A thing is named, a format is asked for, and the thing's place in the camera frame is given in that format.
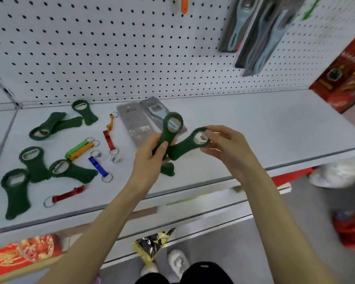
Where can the red shelf edge strip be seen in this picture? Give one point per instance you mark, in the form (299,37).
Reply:
(290,175)

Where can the person's right forearm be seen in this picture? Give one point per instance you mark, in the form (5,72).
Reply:
(281,230)

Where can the small silver metal piece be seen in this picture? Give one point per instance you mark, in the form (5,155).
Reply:
(115,159)

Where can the hanging green tool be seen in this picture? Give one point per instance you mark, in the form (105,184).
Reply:
(310,8)

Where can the grey carded opener package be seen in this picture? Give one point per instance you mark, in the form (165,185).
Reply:
(133,121)

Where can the hanging orange tool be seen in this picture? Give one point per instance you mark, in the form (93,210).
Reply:
(184,4)

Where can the person's left forearm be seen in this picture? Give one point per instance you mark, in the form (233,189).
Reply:
(100,233)

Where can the person's right hand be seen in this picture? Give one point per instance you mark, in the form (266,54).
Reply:
(236,153)

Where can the group of green openers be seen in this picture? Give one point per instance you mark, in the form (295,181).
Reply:
(35,170)

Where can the white lower metal shelf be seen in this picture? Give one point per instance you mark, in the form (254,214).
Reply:
(195,212)

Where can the red and gold packet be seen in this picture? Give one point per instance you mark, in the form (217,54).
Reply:
(20,254)

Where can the person's left thumb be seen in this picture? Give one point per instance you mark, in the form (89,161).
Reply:
(161,152)

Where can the gold and black foil packet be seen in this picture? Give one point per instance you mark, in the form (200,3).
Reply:
(151,244)

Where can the carded light blue opener package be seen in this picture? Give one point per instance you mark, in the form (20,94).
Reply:
(155,107)

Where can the hanging grey opener package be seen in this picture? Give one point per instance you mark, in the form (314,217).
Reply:
(266,35)
(239,23)

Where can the red printed box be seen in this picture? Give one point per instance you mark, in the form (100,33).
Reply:
(343,73)

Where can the white pegboard panel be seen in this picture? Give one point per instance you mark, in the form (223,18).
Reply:
(106,41)

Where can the white plastic bag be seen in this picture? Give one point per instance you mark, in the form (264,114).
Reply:
(337,173)

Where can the person's left hand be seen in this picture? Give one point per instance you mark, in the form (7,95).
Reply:
(145,171)

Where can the red plastic bag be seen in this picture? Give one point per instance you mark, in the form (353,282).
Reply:
(352,230)

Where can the person's white slipper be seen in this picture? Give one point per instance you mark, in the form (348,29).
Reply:
(177,261)
(149,268)

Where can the person's black trousers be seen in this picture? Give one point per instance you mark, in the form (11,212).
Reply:
(195,275)

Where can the person's right thumb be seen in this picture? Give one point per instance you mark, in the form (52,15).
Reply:
(213,149)

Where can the green rubber bottle opener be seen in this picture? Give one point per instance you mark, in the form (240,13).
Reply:
(182,146)
(167,170)
(167,136)

